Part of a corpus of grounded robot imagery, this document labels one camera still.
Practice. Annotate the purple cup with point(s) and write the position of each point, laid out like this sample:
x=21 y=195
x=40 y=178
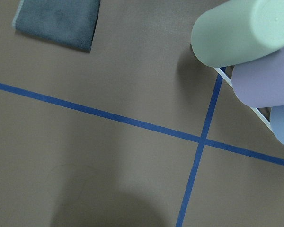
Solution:
x=260 y=83

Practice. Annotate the white wire cup rack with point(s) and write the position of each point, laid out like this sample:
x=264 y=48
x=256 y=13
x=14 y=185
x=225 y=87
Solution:
x=257 y=111

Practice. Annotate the blue cup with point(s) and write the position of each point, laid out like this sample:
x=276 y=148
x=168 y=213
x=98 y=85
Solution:
x=277 y=122

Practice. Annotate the green cup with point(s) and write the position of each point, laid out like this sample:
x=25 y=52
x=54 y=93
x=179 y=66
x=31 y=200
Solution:
x=238 y=31

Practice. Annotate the grey folded cloth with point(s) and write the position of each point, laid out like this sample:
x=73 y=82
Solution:
x=67 y=22

